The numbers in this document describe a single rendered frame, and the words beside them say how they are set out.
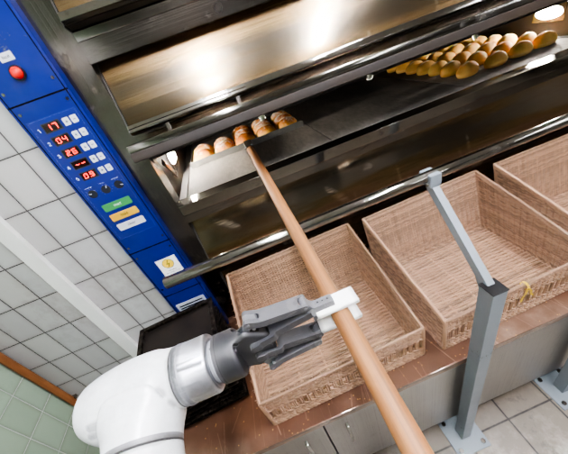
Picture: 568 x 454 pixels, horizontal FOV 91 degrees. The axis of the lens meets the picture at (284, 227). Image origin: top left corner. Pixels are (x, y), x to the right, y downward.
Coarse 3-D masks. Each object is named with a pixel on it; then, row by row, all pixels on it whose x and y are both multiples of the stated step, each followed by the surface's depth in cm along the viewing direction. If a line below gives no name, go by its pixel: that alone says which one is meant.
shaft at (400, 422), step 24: (264, 168) 95; (288, 216) 67; (312, 264) 52; (336, 288) 47; (336, 312) 42; (360, 336) 38; (360, 360) 36; (384, 384) 33; (384, 408) 31; (408, 432) 29
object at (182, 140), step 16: (544, 0) 78; (560, 0) 78; (496, 16) 77; (512, 16) 77; (464, 32) 76; (416, 48) 75; (432, 48) 76; (368, 64) 75; (384, 64) 75; (336, 80) 74; (352, 80) 75; (288, 96) 74; (304, 96) 74; (256, 112) 73; (208, 128) 72; (224, 128) 73; (160, 144) 72; (176, 144) 72
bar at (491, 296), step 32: (544, 128) 72; (480, 160) 71; (384, 192) 69; (320, 224) 69; (448, 224) 70; (224, 256) 67; (480, 288) 67; (480, 320) 72; (480, 352) 78; (480, 384) 89; (544, 384) 123; (480, 448) 113
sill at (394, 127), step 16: (528, 64) 108; (544, 64) 104; (560, 64) 106; (496, 80) 104; (512, 80) 104; (448, 96) 106; (464, 96) 103; (480, 96) 104; (416, 112) 103; (432, 112) 102; (368, 128) 104; (384, 128) 101; (400, 128) 103; (336, 144) 100; (352, 144) 101; (288, 160) 101; (304, 160) 99; (320, 160) 101; (256, 176) 99; (272, 176) 99; (208, 192) 100; (224, 192) 98; (240, 192) 99; (192, 208) 98
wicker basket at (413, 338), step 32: (288, 256) 115; (352, 256) 120; (256, 288) 116; (288, 288) 119; (384, 288) 103; (384, 320) 105; (416, 320) 86; (320, 352) 102; (384, 352) 85; (416, 352) 90; (256, 384) 85; (288, 384) 97; (320, 384) 84; (352, 384) 90; (288, 416) 88
